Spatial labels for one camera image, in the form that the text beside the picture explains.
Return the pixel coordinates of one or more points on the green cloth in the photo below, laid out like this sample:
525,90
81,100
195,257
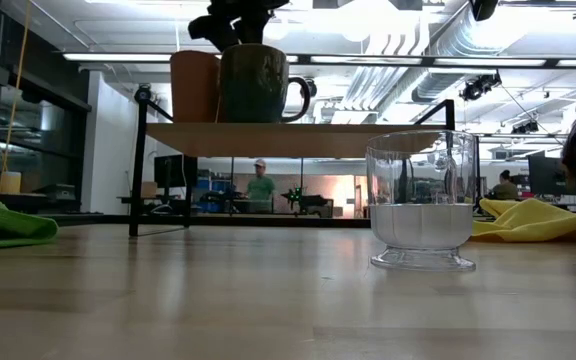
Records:
3,225

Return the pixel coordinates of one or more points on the cardboard box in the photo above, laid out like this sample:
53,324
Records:
149,189

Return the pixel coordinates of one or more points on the black ceiling spotlight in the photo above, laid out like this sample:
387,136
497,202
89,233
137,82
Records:
313,89
478,87

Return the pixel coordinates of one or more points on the long ceiling light strip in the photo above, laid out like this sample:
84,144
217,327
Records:
118,57

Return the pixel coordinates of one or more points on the tan plastic cup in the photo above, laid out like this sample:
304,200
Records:
193,87

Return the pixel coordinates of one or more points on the yellow bucket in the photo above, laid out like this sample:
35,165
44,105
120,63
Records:
10,182

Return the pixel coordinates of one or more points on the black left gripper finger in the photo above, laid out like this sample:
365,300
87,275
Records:
215,30
253,27

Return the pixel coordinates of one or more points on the background robot with green light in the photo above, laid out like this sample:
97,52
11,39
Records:
308,202

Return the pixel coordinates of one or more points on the wooden shelf with black legs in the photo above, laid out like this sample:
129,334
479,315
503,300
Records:
293,137

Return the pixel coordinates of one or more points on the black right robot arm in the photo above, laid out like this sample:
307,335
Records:
483,7

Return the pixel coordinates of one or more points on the silver ventilation duct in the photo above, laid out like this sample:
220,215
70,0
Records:
468,40

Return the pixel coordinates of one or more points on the black metal table frame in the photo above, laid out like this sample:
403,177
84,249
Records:
318,221

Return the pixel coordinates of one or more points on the yellow cloth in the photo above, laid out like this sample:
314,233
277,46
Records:
533,220

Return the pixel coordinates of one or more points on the black monitor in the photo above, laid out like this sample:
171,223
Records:
168,172
548,175

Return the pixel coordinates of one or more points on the green brown ceramic mug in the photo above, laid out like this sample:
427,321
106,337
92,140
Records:
253,85

